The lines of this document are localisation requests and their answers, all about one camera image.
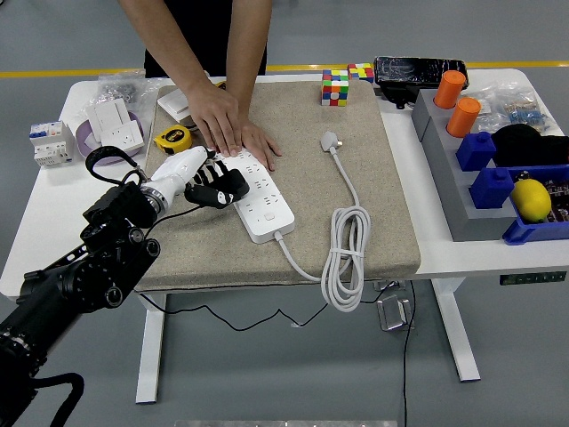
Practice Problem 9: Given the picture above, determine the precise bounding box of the black cap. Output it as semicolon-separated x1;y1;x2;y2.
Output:
490;124;569;168

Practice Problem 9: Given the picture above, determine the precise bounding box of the plastic bag of metal parts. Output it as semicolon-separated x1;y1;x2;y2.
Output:
97;73;159;119

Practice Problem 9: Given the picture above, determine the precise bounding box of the table control panel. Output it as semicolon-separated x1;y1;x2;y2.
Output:
498;270;568;286

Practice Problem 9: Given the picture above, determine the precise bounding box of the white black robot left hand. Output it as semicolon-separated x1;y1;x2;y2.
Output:
142;146;236;210

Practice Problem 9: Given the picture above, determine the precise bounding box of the white socket panel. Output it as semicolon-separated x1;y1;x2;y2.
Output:
100;122;147;156

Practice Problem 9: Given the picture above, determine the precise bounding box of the white wall switch plate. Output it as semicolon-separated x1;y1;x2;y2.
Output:
157;86;196;124

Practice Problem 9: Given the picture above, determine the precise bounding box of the white power strip cable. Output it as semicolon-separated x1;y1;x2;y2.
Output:
274;130;372;313

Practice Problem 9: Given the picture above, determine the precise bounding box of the plastic bag of small parts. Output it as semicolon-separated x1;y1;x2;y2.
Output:
466;86;555;134

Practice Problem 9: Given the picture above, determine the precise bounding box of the yellow tape measure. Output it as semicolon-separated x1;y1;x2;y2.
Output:
153;125;195;156

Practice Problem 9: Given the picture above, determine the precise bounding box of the black plug adapter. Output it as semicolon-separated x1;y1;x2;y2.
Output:
216;166;251;204

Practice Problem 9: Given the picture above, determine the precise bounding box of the white circuit breaker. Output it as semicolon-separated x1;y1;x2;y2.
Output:
29;120;77;169

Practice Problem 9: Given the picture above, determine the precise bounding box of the purple bowl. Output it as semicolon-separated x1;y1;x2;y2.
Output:
75;111;147;168

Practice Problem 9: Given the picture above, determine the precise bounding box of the white switch panel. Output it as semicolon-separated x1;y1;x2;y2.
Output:
84;98;132;142

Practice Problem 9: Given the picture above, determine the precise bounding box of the white power strip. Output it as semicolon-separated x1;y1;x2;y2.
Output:
217;149;296;245

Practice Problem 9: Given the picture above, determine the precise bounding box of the grey-brown mat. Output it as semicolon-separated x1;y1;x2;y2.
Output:
132;81;422;293

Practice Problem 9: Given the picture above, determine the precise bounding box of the white table leg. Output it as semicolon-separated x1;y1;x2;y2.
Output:
134;293;168;405
430;278;482;383

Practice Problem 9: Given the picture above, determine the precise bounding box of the person's right hand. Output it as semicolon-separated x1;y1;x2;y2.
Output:
187;78;245;157

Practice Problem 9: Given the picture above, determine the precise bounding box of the orange cylinder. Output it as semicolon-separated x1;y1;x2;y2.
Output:
445;97;483;139
433;69;468;109

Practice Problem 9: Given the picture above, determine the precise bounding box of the circuit board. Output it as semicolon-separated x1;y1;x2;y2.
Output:
515;168;569;223

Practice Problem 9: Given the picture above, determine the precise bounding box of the blue block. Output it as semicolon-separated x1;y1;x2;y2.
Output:
455;131;497;173
469;166;516;211

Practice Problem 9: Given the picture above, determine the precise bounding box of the metal bracket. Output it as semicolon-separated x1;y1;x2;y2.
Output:
376;295;413;333
373;278;408;293

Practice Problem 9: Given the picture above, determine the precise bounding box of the thin black plug cord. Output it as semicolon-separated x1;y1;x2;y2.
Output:
132;202;330;333

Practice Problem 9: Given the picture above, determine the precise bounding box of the black plastic-wrapped box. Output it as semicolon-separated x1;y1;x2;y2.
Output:
373;55;469;110

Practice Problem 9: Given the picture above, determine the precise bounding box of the blue bin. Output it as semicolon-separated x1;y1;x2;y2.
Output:
501;164;569;246

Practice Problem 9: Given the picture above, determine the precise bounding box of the grey stepped block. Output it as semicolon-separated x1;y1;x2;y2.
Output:
411;88;521;243

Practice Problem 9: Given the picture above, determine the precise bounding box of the large Rubik's cube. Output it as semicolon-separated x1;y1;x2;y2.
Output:
321;69;350;108

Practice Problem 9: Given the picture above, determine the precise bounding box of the yellow lemon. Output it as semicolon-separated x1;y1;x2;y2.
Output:
509;178;553;223

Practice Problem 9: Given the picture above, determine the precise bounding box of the person's left hand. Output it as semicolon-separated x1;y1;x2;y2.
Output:
242;114;283;172

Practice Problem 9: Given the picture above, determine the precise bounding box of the black floor cable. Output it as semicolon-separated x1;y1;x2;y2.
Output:
401;279;417;427

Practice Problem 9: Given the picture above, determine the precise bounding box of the small Rubik's cube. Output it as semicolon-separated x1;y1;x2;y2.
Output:
347;62;375;85

